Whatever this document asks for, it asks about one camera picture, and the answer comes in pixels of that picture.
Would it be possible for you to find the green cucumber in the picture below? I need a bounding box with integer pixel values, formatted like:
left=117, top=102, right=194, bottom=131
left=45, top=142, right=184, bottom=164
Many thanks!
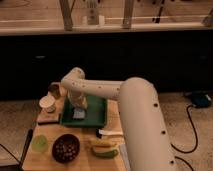
left=91, top=147, right=119, bottom=159

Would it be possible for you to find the white handled brush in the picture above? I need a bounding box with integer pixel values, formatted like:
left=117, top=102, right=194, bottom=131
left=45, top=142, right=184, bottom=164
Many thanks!
left=96, top=129, right=123, bottom=138

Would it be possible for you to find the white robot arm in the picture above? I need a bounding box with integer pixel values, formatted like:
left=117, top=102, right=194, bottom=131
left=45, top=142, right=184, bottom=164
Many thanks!
left=61, top=67, right=178, bottom=171

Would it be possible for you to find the brown metal can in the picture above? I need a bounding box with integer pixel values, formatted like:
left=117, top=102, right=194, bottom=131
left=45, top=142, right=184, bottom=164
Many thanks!
left=48, top=84, right=61, bottom=99

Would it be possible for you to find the light green cup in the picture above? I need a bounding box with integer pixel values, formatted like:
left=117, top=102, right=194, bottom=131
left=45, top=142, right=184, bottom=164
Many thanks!
left=31, top=135, right=48, bottom=153

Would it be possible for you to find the yellow corn cob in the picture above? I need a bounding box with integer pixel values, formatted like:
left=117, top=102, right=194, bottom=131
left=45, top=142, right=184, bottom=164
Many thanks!
left=89, top=139, right=116, bottom=147

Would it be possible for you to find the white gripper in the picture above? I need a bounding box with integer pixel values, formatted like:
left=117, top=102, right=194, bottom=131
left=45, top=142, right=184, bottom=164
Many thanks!
left=68, top=93, right=88, bottom=109

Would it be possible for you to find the grey cloth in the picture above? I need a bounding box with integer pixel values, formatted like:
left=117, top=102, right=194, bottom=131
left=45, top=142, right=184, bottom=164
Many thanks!
left=119, top=144, right=131, bottom=171

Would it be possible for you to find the blue black floor device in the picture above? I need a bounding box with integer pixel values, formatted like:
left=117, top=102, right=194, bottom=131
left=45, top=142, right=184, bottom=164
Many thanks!
left=186, top=92, right=212, bottom=108

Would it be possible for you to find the white cup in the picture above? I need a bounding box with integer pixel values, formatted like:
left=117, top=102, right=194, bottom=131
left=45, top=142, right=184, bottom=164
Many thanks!
left=39, top=95, right=56, bottom=113

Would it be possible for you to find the dark brown bowl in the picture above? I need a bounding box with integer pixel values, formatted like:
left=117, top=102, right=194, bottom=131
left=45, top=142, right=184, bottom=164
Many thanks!
left=52, top=134, right=80, bottom=163

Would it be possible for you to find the brown block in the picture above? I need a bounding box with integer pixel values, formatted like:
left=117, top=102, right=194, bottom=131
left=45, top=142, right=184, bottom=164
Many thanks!
left=37, top=111, right=60, bottom=125

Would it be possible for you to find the green plastic tray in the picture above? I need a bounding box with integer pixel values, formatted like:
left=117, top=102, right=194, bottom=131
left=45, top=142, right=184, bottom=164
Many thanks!
left=60, top=95, right=107, bottom=128

